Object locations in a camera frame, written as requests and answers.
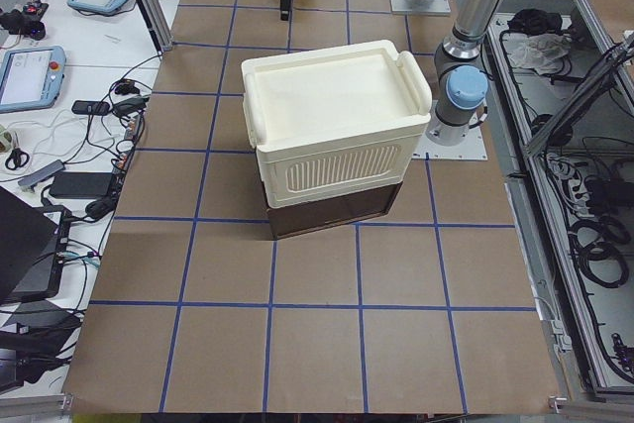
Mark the black power brick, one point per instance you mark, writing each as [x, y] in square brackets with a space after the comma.
[81, 185]

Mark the black phone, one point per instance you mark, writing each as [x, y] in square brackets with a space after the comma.
[90, 108]

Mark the black laptop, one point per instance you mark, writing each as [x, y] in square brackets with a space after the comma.
[32, 242]

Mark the white power strip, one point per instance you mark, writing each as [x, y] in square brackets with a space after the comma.
[570, 181]

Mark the grey usb hub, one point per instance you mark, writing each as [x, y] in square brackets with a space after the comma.
[30, 181]

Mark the lower blue teach pendant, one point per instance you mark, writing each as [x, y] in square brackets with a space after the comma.
[31, 78]

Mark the black cloth bundle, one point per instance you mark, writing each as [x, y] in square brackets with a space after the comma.
[535, 22]

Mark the cream plastic drawer cabinet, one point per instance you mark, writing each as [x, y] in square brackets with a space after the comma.
[335, 121]

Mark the dark brown base box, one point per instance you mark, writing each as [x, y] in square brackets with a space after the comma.
[294, 220]

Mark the white crumpled cloth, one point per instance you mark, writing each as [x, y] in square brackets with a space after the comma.
[543, 53]

